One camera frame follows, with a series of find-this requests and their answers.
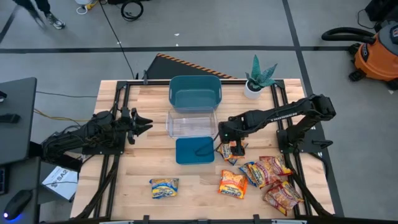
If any low grey side desk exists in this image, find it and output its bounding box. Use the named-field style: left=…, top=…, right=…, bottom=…
left=0, top=156, right=41, bottom=224

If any black device on desk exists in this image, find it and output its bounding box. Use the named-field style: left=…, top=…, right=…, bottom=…
left=0, top=113, right=21, bottom=124

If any black computer mouse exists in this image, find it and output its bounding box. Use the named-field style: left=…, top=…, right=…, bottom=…
left=2, top=189, right=34, bottom=220

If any potted plant in white pot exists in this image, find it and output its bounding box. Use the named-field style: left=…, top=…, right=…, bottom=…
left=243, top=55, right=279, bottom=100

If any person's shoe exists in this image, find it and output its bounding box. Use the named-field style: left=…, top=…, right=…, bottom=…
left=45, top=12, right=66, bottom=30

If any orange noodle pack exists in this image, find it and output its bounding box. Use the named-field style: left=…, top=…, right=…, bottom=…
left=218, top=169, right=249, bottom=200

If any black keyboard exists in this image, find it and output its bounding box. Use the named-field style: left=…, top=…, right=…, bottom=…
left=0, top=166, right=10, bottom=195

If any person's leg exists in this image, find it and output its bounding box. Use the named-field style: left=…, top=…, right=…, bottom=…
left=12, top=0, right=52, bottom=27

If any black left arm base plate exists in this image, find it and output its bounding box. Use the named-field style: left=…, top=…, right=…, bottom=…
left=82, top=136, right=125, bottom=156

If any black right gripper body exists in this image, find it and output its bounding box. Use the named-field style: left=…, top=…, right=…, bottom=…
left=218, top=116, right=247, bottom=144

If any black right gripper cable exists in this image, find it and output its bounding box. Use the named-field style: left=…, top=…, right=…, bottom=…
left=195, top=133, right=220, bottom=157

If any grey floor cable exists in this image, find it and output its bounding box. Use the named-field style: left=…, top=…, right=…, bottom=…
left=35, top=90, right=98, bottom=98

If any black vacuum hose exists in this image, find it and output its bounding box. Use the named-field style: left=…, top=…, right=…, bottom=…
left=321, top=27, right=377, bottom=44

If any yellow floor cable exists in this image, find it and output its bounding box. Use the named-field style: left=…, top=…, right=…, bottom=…
left=33, top=108, right=91, bottom=123

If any clear plastic bin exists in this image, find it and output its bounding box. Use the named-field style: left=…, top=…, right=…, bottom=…
left=165, top=107, right=219, bottom=139

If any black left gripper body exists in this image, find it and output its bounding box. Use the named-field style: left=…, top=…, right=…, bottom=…
left=119, top=107, right=138, bottom=146

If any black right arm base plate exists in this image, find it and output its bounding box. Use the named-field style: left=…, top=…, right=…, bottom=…
left=276, top=127, right=333, bottom=154

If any long black floor cable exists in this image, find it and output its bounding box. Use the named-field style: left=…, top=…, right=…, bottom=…
left=98, top=0, right=138, bottom=79

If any white printed paper sheet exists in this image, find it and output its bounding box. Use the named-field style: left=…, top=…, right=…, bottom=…
left=42, top=166, right=78, bottom=202

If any black case on floor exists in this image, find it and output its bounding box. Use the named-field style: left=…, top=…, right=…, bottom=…
left=364, top=0, right=398, bottom=22

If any dark grey desk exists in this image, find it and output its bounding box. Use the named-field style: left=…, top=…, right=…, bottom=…
left=0, top=77, right=37, bottom=166

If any deep teal plastic bin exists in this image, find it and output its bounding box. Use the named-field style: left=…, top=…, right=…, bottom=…
left=169, top=74, right=223, bottom=113

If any black ramp with hazard stripe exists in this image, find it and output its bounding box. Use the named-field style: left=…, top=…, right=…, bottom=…
left=146, top=52, right=237, bottom=80

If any black aluminium table frame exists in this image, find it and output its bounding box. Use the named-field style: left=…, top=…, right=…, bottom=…
left=74, top=79, right=335, bottom=220

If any coiled black cable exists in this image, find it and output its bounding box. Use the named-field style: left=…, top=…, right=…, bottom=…
left=120, top=0, right=144, bottom=22

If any shallow teal tray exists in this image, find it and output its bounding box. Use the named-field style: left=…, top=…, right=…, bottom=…
left=175, top=136, right=215, bottom=165

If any orange shop vacuum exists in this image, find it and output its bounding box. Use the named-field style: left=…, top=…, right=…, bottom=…
left=348, top=23, right=398, bottom=91

